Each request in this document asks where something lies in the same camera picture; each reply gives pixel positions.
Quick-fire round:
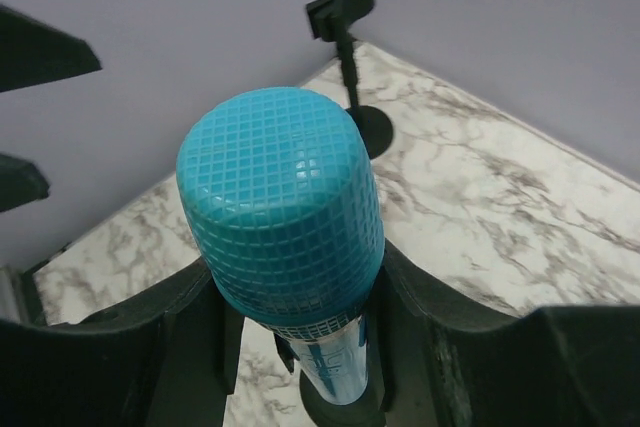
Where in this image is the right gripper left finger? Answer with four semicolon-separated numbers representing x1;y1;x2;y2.
1;259;244;426

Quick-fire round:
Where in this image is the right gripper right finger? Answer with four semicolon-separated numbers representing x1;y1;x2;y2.
374;246;639;426

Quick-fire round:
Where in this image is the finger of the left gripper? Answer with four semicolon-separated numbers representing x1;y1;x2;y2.
0;5;102;92
0;154;50;212

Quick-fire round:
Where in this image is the blue microphone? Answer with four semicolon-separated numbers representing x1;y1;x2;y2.
176;87;385;405

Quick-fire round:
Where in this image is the black round-base stand with clip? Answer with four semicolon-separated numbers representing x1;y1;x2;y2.
291;317;386;426

